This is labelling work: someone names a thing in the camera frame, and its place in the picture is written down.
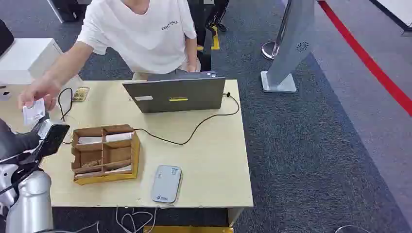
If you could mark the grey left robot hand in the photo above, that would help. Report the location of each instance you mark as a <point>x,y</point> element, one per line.
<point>53,138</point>

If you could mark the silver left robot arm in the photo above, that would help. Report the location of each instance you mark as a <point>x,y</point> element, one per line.
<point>30,205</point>

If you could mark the white card stack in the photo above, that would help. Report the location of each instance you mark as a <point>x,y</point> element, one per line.
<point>119,137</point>
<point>119,169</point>
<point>90,140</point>

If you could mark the person's right hand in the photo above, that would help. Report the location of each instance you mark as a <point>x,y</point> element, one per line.
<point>38,91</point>

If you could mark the person's hand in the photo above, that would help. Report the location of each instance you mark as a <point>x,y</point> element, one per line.
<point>38,91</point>
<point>192,68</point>

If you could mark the wooden card box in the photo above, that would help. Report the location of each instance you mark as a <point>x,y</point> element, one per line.
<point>133,157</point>

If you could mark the white cabinet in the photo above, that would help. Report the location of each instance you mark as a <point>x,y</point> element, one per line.
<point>25,58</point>

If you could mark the black monitor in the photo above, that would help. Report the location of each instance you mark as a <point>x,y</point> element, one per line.
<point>5,37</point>

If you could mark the grey card reader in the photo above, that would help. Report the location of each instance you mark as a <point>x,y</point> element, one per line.
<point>166,184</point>

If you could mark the grey laptop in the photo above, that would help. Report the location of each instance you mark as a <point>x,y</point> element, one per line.
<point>175,95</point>

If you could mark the person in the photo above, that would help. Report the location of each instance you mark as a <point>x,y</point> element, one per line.
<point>145,35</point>

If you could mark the person's left hand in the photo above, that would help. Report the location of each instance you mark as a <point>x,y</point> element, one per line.
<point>192,68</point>

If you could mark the pale wooden desk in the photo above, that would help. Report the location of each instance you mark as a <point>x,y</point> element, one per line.
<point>209,167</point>

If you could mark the yellow box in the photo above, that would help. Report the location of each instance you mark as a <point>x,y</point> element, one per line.
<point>188,229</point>

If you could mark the grey kiosk stand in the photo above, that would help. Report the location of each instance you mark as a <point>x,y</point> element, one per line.
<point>291,41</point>

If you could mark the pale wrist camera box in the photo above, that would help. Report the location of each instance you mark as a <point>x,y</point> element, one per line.
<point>8,183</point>

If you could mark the chrome stanchion post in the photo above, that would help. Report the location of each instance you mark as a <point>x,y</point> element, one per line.
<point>271,49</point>

